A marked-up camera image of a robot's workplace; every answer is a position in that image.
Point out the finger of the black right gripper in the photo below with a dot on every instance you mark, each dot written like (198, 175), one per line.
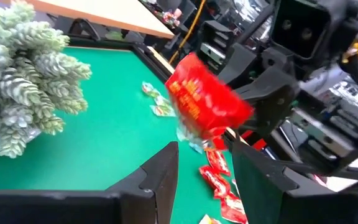
(269, 99)
(241, 65)

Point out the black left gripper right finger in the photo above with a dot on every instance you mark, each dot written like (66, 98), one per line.
(275, 193)

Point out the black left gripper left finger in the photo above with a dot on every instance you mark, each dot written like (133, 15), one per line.
(141, 193)

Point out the clear small candy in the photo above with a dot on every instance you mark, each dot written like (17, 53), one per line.
(191, 140)
(163, 107)
(150, 89)

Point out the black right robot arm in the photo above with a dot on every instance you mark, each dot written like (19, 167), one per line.
(328, 140)

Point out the yellow candy packet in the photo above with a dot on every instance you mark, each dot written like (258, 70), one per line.
(209, 220)

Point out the pink flower bunch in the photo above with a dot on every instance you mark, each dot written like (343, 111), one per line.
(172, 18)

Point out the light wooden desk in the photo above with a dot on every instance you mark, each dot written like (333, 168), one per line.
(104, 15)

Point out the round pale green succulent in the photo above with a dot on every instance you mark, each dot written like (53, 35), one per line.
(20, 77)

